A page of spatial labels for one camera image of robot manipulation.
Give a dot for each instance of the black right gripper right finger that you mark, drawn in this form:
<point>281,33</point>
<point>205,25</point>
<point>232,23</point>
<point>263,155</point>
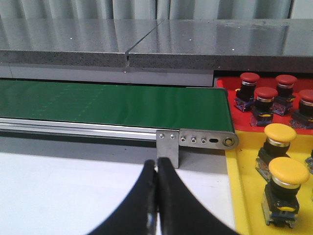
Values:
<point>180,212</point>

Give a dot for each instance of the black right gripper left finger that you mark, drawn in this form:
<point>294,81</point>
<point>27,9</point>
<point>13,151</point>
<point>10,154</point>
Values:
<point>137,213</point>

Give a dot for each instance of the yellow mushroom push button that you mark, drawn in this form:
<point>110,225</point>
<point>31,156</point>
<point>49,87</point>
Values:
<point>278,139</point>

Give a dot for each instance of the red mushroom push button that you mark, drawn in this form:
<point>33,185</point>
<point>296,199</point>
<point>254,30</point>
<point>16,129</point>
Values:
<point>244,96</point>

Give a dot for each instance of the yellow plastic tray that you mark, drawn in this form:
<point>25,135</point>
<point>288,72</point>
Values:
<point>247,187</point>

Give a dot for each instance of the green conveyor belt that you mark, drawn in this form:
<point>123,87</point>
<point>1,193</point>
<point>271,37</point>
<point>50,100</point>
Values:
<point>127,105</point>

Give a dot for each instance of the left grey steel shelf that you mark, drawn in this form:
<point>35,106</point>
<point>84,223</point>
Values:
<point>71,42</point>

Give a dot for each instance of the grey steel shelf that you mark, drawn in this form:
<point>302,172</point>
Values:
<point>71,42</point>
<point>283,45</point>

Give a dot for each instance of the right grey steel shelf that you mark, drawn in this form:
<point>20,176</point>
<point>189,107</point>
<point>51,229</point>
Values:
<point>283,45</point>

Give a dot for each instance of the grey pleated curtain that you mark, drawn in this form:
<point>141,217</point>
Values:
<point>146,9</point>

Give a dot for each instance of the steel conveyor support bracket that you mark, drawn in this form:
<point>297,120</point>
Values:
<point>167,145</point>

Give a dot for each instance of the aluminium conveyor side rail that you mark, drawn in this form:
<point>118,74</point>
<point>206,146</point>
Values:
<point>80,129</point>

